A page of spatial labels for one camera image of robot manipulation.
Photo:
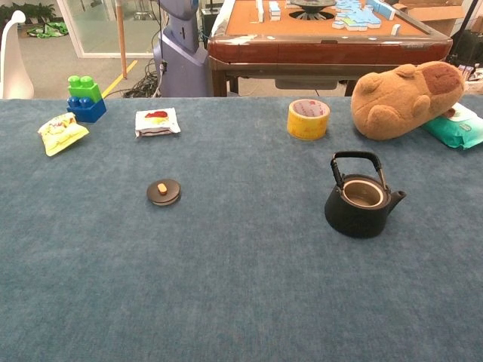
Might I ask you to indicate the black lid with wooden knob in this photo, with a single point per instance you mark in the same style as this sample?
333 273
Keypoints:
171 197

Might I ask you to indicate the small black cast-iron teapot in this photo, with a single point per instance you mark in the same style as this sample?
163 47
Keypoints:
354 222

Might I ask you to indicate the yellow packing tape roll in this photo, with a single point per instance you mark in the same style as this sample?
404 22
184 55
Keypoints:
305 130

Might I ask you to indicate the blue felt table cover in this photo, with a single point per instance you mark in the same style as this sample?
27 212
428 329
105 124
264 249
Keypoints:
241 283

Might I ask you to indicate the white snack packet red print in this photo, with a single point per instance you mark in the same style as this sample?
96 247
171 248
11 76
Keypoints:
156 122

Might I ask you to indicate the brown wooden mahjong table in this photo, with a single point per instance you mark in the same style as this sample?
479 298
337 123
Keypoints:
302 53

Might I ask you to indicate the blue toy building brick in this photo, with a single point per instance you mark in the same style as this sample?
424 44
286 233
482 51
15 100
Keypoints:
90 113

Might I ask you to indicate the brown capybara plush toy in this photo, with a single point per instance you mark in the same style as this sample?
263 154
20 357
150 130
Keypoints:
392 102

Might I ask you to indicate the stacked blue-white mahjong tiles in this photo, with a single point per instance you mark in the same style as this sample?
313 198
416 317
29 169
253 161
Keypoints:
274 10

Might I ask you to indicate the green toy building brick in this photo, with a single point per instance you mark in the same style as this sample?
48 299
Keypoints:
85 92

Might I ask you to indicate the yellow snack bag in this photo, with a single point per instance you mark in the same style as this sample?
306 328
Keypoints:
62 135

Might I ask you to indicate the wooden pole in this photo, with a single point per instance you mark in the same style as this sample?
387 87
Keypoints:
121 37

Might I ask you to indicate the upright white mahjong tile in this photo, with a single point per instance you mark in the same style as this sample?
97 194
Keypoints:
395 29

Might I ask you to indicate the green wet wipes pack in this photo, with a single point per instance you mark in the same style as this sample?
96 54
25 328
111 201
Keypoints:
456 132

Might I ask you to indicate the green bag on floor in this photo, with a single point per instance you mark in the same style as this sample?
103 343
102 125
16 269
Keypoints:
49 30

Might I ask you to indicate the white plastic chair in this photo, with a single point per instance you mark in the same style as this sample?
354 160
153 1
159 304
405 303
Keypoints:
15 68

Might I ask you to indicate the brown cardboard box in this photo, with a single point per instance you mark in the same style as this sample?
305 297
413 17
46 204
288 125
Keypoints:
441 19

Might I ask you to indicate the black tripod stand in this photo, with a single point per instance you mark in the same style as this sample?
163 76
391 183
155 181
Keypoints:
468 15

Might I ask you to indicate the blue-grey machine pedestal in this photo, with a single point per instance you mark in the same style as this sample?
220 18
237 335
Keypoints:
181 64

